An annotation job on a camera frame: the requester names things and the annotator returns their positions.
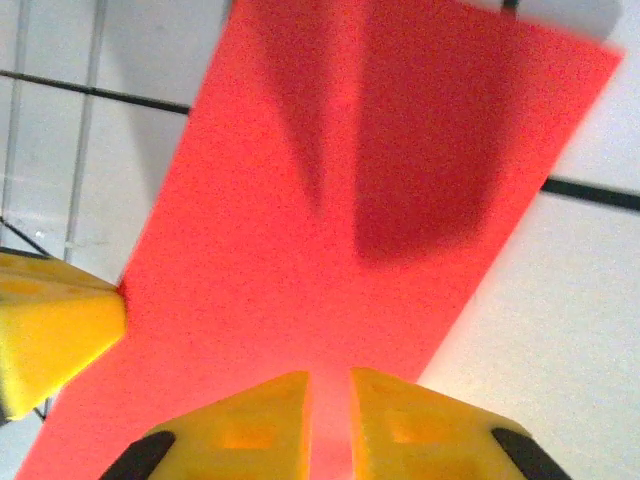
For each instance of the red paper sheet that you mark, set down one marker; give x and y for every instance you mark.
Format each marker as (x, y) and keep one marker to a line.
(300, 225)

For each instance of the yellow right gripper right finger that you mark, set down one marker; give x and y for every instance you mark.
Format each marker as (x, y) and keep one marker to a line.
(425, 435)

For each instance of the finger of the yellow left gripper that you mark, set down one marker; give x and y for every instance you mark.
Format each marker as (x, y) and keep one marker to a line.
(55, 335)

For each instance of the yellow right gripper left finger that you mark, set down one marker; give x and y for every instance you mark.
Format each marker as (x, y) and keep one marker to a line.
(240, 435)

